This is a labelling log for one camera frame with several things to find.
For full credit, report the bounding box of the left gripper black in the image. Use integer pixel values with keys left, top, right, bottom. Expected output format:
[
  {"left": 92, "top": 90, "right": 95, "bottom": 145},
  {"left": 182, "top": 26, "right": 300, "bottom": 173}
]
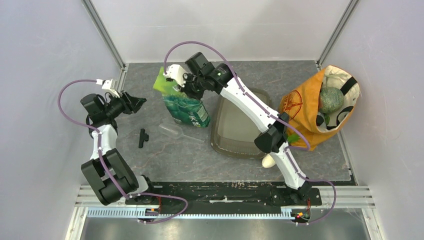
[{"left": 102, "top": 90, "right": 146, "bottom": 119}]

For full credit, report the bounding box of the green litter bag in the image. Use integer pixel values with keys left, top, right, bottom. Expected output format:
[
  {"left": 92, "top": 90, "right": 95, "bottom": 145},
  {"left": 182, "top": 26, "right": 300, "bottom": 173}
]
[{"left": 153, "top": 67, "right": 211, "bottom": 128}]

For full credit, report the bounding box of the black bag clip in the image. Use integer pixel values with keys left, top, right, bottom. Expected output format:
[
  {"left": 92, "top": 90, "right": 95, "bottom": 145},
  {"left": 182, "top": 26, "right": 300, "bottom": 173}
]
[{"left": 138, "top": 128, "right": 150, "bottom": 149}]

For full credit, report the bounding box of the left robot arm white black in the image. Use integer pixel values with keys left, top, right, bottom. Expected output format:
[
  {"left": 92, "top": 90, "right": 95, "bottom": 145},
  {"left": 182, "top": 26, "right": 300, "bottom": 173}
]
[{"left": 80, "top": 91, "right": 157, "bottom": 206}]

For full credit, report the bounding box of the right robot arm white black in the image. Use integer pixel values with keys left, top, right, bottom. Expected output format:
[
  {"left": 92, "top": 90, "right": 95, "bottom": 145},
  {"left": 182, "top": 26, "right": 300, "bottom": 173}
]
[{"left": 165, "top": 52, "right": 312, "bottom": 205}]

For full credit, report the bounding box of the grey plastic litter box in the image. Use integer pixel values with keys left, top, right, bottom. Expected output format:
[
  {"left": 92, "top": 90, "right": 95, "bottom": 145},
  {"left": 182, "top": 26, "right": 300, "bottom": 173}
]
[{"left": 210, "top": 96, "right": 266, "bottom": 159}]

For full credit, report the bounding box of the clear plastic scoop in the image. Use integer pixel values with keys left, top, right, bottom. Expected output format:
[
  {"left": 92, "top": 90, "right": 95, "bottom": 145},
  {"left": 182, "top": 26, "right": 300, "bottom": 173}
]
[{"left": 158, "top": 123, "right": 205, "bottom": 143}]

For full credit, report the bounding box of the white radish toy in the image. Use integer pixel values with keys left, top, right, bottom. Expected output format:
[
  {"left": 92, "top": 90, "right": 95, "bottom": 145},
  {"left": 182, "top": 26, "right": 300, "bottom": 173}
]
[{"left": 261, "top": 154, "right": 276, "bottom": 169}]

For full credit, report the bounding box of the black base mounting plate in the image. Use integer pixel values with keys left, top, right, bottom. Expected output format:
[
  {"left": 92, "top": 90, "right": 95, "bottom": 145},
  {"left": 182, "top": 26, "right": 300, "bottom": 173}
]
[{"left": 125, "top": 181, "right": 319, "bottom": 214}]

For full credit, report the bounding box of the orange tote bag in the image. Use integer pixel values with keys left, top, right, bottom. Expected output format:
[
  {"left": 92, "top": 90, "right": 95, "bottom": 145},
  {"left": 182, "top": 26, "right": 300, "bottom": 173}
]
[{"left": 278, "top": 65, "right": 361, "bottom": 151}]

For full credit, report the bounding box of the green melon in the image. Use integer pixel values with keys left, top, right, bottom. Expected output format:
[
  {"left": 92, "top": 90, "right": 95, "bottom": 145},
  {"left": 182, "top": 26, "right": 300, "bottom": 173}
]
[{"left": 318, "top": 87, "right": 344, "bottom": 114}]

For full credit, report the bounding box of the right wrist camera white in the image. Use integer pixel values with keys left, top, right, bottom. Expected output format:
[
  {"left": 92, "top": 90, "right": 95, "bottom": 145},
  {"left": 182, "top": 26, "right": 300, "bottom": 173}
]
[{"left": 163, "top": 64, "right": 188, "bottom": 88}]

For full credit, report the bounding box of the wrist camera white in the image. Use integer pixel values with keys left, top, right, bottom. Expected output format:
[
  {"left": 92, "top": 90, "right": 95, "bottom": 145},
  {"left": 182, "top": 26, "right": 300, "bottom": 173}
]
[
  {"left": 95, "top": 78, "right": 121, "bottom": 98},
  {"left": 163, "top": 64, "right": 188, "bottom": 88}
]

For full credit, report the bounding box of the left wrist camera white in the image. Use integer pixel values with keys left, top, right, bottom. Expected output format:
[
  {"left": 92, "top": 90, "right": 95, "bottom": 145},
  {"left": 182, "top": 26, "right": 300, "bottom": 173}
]
[{"left": 95, "top": 78, "right": 121, "bottom": 98}]

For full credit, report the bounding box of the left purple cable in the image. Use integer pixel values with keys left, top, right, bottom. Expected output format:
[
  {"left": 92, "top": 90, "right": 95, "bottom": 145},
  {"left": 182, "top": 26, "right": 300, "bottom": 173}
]
[{"left": 57, "top": 79, "right": 189, "bottom": 225}]

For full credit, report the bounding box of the purple cable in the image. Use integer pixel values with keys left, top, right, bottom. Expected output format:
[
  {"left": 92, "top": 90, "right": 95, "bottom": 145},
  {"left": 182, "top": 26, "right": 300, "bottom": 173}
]
[
  {"left": 57, "top": 79, "right": 189, "bottom": 225},
  {"left": 163, "top": 41, "right": 338, "bottom": 226}
]

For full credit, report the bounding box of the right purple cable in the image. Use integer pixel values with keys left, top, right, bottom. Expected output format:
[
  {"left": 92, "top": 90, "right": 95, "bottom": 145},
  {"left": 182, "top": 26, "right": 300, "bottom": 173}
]
[{"left": 163, "top": 41, "right": 338, "bottom": 226}]

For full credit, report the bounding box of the grey cable duct strip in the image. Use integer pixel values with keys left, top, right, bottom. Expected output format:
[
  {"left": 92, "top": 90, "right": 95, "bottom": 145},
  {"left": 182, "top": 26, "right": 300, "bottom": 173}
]
[{"left": 87, "top": 207, "right": 295, "bottom": 220}]

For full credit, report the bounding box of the aluminium frame rail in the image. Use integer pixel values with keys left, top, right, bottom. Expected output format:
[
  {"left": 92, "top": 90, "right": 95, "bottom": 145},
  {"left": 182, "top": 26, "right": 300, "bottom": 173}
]
[{"left": 74, "top": 185, "right": 376, "bottom": 209}]

